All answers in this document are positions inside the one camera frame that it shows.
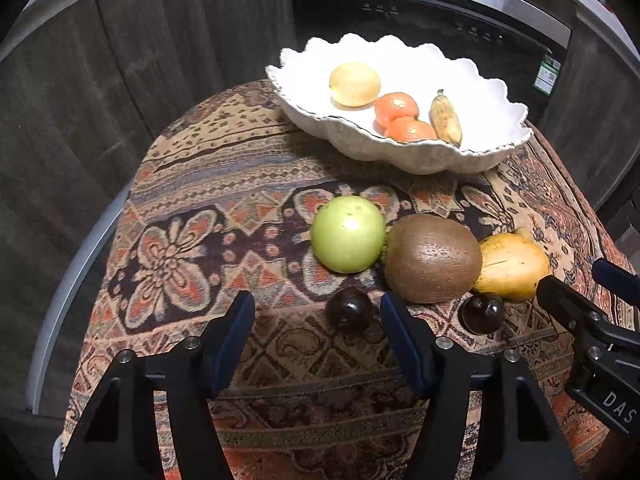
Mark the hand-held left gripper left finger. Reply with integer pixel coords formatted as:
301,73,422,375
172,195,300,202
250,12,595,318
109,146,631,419
55,290,257,480

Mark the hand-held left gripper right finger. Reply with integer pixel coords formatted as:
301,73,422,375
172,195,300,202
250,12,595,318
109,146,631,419
379,292,582,480

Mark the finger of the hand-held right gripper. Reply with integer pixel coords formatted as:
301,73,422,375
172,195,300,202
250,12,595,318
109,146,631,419
592,258,640,307
536,275,640,348

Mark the dark purple plum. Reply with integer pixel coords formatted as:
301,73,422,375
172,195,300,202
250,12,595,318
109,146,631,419
325,287,374,332
460,292,505,335

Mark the orange tangerine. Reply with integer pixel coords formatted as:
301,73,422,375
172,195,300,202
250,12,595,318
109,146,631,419
384,116,439,142
374,92,420,129

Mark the white scalloped bowl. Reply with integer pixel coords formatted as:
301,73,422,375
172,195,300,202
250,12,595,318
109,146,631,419
265,33,535,176

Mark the small yellow banana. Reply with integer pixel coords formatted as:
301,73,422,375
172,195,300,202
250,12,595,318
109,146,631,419
430,89,464,149

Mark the round yellow lemon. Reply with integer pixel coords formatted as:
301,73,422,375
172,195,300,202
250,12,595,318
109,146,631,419
329,62,382,109

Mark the yellow mango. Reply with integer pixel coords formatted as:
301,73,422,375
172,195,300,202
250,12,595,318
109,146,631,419
472,227,551,303

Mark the patterned paisley tablecloth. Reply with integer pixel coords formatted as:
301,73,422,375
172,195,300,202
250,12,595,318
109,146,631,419
60,77,640,480

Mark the brown kiwi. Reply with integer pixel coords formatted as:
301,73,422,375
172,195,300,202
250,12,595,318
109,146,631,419
383,213,484,305

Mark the green apple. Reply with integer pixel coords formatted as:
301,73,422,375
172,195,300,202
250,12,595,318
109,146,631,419
310,195,388,275

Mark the dark wood cabinet door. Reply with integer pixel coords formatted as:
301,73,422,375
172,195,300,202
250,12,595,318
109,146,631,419
0,0,157,413
537,10,640,223
94,0,297,137

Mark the silver cabinet kick plate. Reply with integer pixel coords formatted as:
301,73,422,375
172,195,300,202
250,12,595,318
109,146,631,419
25,184,137,413

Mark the green energy label sticker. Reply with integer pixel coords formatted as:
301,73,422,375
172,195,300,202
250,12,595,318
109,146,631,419
533,52,562,95

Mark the grey kitchen countertop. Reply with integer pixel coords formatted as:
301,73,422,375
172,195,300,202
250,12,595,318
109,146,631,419
0,0,640,63

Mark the built-in black dishwasher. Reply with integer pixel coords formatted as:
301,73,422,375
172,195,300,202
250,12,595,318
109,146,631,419
290,0,577,128

